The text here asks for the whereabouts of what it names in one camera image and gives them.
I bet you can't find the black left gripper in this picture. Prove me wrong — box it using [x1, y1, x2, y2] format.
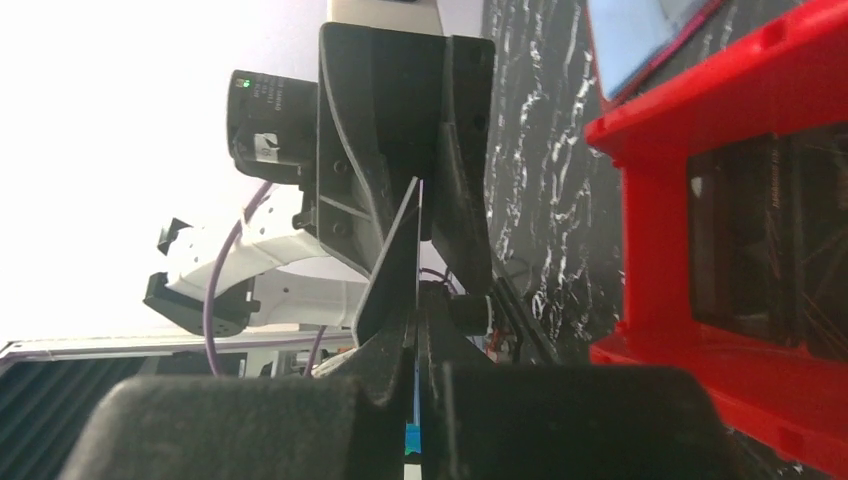
[226, 22, 424, 276]

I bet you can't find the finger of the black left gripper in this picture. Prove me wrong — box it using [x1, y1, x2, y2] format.
[432, 36, 494, 295]

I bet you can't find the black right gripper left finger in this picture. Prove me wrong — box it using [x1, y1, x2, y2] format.
[56, 311, 417, 480]

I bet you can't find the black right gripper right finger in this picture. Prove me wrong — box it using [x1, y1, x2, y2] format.
[418, 282, 748, 479]

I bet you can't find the black card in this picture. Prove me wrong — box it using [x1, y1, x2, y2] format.
[352, 177, 423, 347]

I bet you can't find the red plastic bin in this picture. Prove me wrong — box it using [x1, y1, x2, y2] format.
[586, 1, 847, 479]

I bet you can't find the aluminium frame rail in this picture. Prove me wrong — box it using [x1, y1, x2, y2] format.
[1, 331, 315, 364]

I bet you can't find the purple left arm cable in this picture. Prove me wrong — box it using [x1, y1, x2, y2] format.
[201, 180, 329, 379]

